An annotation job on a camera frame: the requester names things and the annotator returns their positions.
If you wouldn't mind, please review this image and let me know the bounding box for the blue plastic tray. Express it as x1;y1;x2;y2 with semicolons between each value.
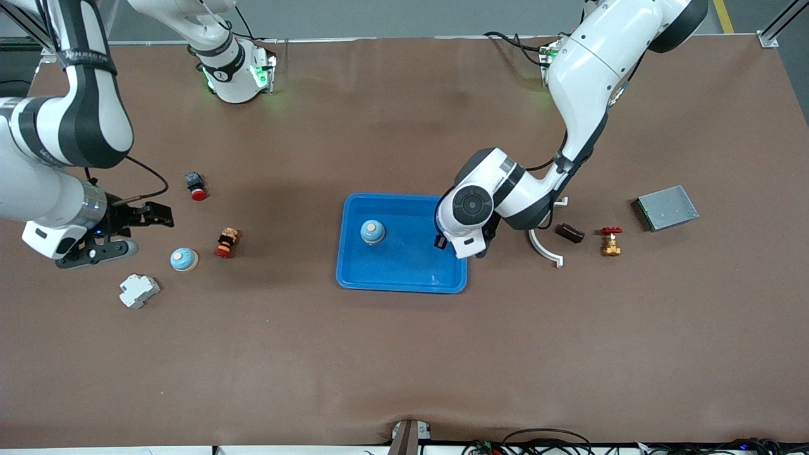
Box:
336;193;469;294

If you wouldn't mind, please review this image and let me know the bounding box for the white circuit breaker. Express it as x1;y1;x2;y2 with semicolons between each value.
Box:
119;273;161;310

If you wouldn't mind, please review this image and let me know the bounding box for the white curved pipe clamp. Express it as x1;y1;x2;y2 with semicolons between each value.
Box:
528;197;569;269

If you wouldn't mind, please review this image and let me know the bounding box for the grey metal power supply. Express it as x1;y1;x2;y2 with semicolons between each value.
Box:
631;185;700;233

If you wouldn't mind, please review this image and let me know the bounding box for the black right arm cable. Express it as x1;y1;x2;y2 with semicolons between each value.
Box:
82;154;170;206

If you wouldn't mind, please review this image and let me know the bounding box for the red yellow push button switch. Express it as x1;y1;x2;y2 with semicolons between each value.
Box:
214;227;240;260

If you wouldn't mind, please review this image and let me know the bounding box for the aluminium frame profile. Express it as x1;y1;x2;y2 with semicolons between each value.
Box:
0;0;86;56

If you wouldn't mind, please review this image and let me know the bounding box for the black left base cable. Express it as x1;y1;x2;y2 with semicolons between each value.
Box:
484;30;550;67

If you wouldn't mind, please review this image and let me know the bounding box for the black base cable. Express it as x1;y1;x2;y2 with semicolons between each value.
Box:
484;30;550;67
224;5;279;45

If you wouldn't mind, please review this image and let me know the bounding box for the black right base cable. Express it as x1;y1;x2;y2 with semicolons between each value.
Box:
224;5;279;45

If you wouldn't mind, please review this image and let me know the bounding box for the metal bracket post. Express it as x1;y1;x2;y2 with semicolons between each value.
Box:
388;419;433;455

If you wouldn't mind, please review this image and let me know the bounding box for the black looped cable bundle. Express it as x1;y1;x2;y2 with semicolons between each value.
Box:
460;428;595;455

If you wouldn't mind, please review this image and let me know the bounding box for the aluminium frame post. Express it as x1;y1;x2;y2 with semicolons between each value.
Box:
760;0;809;48

